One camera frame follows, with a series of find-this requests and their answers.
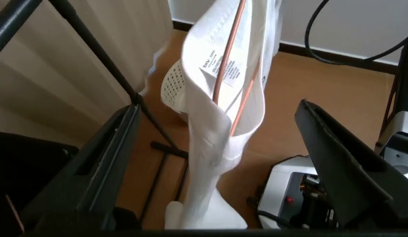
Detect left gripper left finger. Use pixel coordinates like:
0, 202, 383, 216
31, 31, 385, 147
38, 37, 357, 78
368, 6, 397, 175
19, 104, 142, 232

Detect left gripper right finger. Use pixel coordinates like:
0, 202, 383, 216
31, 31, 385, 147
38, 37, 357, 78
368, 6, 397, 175
294, 98, 408, 230

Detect black shorts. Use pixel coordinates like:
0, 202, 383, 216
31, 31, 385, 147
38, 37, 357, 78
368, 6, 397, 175
0, 130, 141, 232

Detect pink clothes hanger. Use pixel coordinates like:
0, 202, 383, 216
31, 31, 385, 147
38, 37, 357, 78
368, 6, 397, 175
212, 0, 261, 137
5, 194, 26, 233

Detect white printed t-shirt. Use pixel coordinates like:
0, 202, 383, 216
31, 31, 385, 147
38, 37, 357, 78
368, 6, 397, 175
164, 0, 284, 230

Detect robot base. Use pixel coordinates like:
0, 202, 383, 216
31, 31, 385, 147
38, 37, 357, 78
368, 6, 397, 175
246, 34, 408, 230

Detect white laundry basket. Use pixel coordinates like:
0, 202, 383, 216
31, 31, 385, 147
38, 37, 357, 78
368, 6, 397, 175
160, 59, 191, 123

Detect black clothes rack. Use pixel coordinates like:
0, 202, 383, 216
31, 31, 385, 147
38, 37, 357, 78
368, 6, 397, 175
0, 0, 191, 226

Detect beige curtain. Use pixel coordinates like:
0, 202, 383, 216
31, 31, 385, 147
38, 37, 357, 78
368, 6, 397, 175
0, 0, 174, 149

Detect black cable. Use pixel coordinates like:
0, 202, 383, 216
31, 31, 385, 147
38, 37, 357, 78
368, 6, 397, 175
304, 0, 408, 65

